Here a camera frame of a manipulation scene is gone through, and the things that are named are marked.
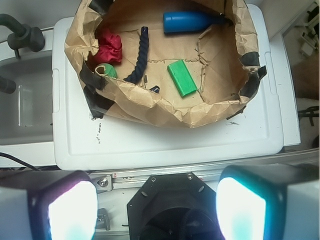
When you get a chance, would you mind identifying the brown paper bag tray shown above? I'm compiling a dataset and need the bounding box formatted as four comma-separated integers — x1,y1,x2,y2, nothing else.
64,0,267,128

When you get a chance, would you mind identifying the dark grey faucet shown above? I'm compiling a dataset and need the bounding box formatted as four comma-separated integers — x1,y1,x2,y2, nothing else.
0,13,46,60

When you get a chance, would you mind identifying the green tape roll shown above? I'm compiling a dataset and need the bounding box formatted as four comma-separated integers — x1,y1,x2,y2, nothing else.
95,63,118,78

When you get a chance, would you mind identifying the white plastic cutting board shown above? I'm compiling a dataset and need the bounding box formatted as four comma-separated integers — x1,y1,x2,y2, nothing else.
52,4,284,170

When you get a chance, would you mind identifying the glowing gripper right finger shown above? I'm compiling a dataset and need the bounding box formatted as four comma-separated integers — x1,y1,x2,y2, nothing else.
215,164,320,240

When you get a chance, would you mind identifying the red crumpled cloth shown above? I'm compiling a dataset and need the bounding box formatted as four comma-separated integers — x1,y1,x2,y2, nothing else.
93,28,123,64

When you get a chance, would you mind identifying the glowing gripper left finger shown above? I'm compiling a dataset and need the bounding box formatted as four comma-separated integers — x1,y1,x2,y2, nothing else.
0,170,98,240

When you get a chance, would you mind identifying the clear glass in sink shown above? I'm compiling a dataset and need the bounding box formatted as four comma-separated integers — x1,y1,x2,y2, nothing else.
17,84,36,127

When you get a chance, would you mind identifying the white sink basin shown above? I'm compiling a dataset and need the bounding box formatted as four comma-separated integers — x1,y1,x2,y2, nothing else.
0,50,53,146

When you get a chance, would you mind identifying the aluminium rail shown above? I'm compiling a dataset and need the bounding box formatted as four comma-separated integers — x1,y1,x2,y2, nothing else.
89,148,320,193

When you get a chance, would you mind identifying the dark blue rope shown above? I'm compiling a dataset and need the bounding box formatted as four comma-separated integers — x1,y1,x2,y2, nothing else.
123,26,150,84

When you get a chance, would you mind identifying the blue metal bottle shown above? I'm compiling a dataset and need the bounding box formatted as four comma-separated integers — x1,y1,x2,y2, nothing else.
163,11,226,34

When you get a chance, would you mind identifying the green rectangular block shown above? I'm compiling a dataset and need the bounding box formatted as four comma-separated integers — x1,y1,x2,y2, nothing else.
167,59,198,98

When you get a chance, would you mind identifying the black cable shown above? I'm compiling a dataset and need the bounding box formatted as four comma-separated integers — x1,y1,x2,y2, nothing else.
0,152,41,172

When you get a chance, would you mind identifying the black octagonal mount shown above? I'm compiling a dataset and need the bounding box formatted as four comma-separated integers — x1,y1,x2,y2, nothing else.
127,172,224,240

